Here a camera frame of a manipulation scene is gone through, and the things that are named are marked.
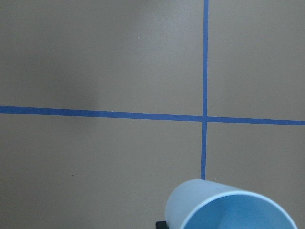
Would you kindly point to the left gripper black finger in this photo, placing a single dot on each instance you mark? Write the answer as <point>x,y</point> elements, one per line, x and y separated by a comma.
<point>161,225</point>

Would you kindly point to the light blue cup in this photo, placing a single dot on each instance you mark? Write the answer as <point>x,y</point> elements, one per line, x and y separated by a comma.
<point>202,204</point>

